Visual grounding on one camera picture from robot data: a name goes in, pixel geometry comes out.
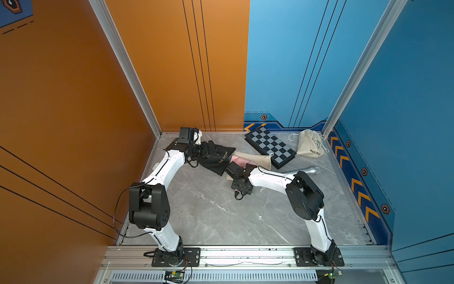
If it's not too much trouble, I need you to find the black cloth bag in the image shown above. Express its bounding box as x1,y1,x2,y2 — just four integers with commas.
197,144,236,176

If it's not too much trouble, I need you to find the pink hair dryer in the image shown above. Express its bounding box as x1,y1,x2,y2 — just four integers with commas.
231,157,250,168

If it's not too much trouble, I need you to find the beige drawstring bag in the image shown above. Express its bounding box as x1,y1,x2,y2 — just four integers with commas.
288,129,329,158
230,150,272,170

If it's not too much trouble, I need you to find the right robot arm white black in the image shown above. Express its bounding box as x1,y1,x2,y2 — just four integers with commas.
226,162,339,266

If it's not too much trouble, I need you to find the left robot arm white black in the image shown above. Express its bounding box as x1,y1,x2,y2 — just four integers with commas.
127,138,215,266

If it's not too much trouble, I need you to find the black white chessboard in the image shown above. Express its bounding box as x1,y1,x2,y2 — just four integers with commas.
245,127,296,169

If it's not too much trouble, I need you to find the silver cylinder flashlight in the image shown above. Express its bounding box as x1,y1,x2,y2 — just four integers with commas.
284,166,320,175

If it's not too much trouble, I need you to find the green circuit board left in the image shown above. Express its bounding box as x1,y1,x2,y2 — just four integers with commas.
163,271,186,284

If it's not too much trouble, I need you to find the green circuit board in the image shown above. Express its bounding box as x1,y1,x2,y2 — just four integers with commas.
163,271,186,284
324,271,343,282

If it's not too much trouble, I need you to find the green circuit board right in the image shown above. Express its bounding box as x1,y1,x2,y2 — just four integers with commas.
324,271,343,282

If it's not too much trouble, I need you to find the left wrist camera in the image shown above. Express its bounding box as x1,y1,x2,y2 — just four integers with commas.
177,127,202,144

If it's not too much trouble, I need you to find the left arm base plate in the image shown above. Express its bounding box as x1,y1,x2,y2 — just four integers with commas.
151,247,201,267

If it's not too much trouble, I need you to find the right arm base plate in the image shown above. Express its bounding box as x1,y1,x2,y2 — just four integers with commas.
293,247,345,267

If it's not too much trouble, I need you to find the aluminium front rail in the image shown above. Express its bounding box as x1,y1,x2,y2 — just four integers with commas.
99,245,398,272

